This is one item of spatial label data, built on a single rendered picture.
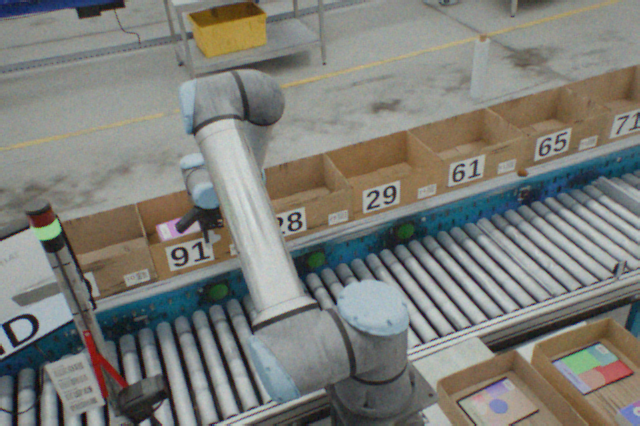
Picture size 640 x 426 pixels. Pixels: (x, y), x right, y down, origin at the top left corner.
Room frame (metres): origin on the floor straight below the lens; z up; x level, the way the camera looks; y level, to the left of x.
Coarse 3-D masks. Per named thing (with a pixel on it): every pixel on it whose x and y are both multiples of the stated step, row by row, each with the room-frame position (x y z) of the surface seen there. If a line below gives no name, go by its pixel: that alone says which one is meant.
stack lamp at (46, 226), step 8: (32, 216) 1.05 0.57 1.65; (40, 216) 1.06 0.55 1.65; (48, 216) 1.06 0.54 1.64; (32, 224) 1.06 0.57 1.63; (40, 224) 1.05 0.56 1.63; (48, 224) 1.06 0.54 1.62; (56, 224) 1.07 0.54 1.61; (40, 232) 1.05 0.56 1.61; (48, 232) 1.06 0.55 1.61; (56, 232) 1.07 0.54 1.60
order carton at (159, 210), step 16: (176, 192) 2.01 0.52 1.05; (144, 208) 1.96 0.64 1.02; (160, 208) 1.98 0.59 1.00; (176, 208) 2.00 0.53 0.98; (144, 224) 1.96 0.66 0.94; (224, 224) 1.77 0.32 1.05; (176, 240) 1.71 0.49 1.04; (192, 240) 1.73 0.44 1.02; (224, 240) 1.77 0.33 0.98; (160, 256) 1.69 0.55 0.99; (224, 256) 1.76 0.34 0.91; (160, 272) 1.69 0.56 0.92; (176, 272) 1.71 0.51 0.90
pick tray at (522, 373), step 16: (512, 352) 1.26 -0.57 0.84; (480, 368) 1.22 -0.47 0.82; (496, 368) 1.24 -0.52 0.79; (512, 368) 1.26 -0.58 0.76; (528, 368) 1.20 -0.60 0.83; (448, 384) 1.18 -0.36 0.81; (464, 384) 1.20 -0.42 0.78; (480, 384) 1.21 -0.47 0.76; (528, 384) 1.19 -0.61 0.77; (544, 384) 1.14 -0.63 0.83; (448, 400) 1.11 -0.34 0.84; (544, 400) 1.13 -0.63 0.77; (560, 400) 1.08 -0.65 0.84; (448, 416) 1.10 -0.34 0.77; (464, 416) 1.11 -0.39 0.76; (544, 416) 1.09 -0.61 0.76; (560, 416) 1.07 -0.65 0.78; (576, 416) 1.03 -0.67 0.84
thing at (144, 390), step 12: (132, 384) 1.07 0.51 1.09; (144, 384) 1.06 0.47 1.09; (156, 384) 1.06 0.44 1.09; (120, 396) 1.04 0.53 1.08; (132, 396) 1.03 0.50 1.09; (144, 396) 1.03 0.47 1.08; (156, 396) 1.03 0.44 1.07; (168, 396) 1.04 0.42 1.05; (120, 408) 1.01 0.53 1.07; (132, 408) 1.01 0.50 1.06; (144, 408) 1.02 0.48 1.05; (132, 420) 1.03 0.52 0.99; (144, 420) 1.03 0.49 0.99
